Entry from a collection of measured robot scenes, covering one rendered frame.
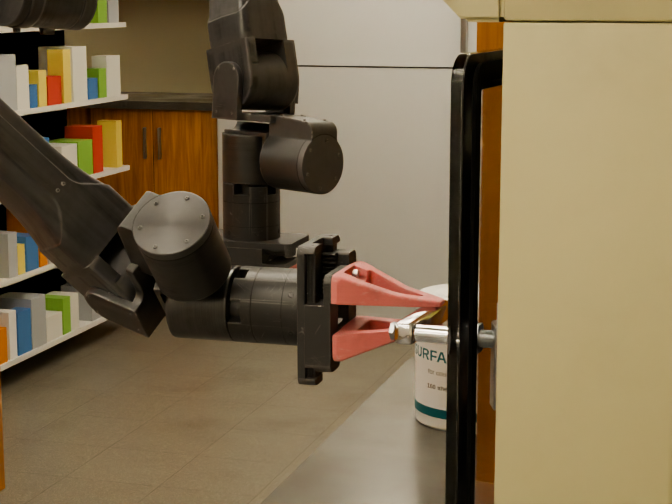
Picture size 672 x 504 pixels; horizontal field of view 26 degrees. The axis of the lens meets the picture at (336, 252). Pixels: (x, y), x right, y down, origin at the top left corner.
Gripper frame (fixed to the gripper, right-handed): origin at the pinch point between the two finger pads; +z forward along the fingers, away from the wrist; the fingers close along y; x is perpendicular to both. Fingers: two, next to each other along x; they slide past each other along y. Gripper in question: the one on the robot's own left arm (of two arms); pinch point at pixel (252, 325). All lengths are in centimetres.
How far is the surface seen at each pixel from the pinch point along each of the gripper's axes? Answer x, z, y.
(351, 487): -0.5, 15.8, 10.7
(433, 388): 21.2, 11.0, 14.0
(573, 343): -46, -12, 38
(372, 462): 7.8, 15.8, 10.6
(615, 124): -46, -26, 40
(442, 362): 20.7, 7.8, 15.1
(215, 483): 251, 112, -104
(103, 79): 408, 5, -214
